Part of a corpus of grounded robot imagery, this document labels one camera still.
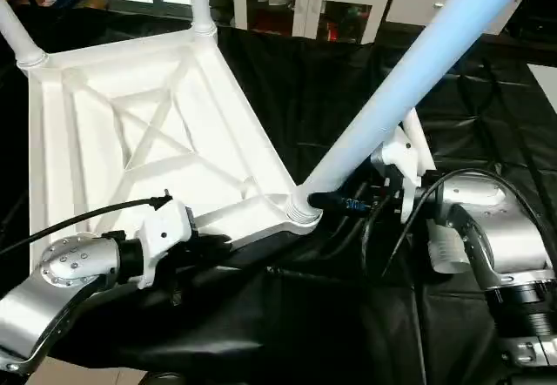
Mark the white glass door cabinet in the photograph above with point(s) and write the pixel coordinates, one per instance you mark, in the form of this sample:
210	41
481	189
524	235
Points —
305	2

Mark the black mat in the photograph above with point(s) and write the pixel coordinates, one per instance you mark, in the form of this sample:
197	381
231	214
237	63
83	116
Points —
365	315

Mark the white plastic table top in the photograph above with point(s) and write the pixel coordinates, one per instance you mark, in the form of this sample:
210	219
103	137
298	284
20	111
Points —
130	132

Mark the white drawer unit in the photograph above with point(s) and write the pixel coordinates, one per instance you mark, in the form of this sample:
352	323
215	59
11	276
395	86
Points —
444	2

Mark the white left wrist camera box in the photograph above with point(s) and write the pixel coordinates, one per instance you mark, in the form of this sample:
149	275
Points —
164	233

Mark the flat brown cardboard sheet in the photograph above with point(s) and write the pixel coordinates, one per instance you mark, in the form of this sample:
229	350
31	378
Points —
87	376

